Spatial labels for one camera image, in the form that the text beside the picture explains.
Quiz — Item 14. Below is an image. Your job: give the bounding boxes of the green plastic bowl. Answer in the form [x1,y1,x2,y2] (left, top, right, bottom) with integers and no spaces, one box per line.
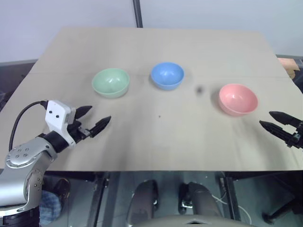
[91,68,131,99]

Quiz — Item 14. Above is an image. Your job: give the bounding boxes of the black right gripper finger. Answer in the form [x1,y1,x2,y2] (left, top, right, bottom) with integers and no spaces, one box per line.
[258,120,296,143]
[269,111,303,127]

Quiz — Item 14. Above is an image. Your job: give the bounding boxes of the grey robot torso top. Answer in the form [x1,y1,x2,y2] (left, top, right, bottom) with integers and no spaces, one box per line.
[127,213,252,227]

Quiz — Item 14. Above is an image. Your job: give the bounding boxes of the dark vertical post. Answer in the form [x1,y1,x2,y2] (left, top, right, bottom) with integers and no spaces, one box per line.
[132,0,144,28]

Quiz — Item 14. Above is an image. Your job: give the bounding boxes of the black table frame leg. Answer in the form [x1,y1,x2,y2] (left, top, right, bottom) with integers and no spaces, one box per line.
[87,172,111,227]
[222,172,242,221]

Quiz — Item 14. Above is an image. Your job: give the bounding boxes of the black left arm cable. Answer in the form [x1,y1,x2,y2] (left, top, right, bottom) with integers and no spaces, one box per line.
[9,100,48,152]

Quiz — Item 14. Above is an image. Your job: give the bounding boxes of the blue checkered cloth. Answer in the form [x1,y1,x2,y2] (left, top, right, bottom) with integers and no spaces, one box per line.
[38,191,62,226]

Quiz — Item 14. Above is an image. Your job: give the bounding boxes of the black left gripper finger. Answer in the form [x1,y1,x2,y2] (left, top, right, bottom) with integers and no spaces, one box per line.
[75,105,93,120]
[89,115,112,139]

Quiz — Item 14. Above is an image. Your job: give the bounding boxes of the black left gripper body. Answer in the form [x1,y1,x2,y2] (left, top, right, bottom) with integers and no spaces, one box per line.
[67,107,92,143]

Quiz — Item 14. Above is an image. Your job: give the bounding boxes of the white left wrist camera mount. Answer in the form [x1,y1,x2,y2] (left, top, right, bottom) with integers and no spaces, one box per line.
[45,100,78,148]

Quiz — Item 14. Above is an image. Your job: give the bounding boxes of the red plastic bowl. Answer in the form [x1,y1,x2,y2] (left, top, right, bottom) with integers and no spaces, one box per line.
[218,83,258,117]

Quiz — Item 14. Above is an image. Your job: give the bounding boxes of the blue plastic bowl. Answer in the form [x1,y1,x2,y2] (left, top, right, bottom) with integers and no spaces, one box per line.
[151,61,185,91]

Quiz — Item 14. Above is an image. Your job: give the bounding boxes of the white floor cable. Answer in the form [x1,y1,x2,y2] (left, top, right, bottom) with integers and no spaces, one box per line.
[212,193,252,224]

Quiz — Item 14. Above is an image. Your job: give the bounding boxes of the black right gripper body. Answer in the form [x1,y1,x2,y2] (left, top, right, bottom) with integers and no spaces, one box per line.
[285,123,303,149]

